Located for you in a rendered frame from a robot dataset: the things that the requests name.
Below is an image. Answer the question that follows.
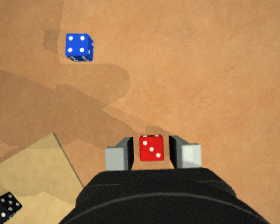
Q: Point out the blue die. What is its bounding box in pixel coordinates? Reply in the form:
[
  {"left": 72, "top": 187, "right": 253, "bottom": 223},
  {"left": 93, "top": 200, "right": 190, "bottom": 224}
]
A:
[{"left": 65, "top": 33, "right": 94, "bottom": 61}]

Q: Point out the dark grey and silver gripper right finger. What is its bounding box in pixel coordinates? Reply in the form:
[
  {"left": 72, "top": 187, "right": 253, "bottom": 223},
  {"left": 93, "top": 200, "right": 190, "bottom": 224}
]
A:
[{"left": 169, "top": 135, "right": 202, "bottom": 168}]

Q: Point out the tan square mat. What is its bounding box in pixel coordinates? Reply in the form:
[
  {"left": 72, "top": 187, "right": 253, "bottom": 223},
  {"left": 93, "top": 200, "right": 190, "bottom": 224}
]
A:
[{"left": 0, "top": 133, "right": 84, "bottom": 224}]

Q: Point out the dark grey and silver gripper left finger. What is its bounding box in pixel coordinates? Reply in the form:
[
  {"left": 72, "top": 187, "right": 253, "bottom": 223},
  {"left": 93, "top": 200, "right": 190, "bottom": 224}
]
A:
[{"left": 105, "top": 137, "right": 134, "bottom": 171}]

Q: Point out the black die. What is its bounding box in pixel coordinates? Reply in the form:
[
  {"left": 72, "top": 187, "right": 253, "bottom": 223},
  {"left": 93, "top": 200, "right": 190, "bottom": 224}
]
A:
[{"left": 0, "top": 192, "right": 22, "bottom": 224}]

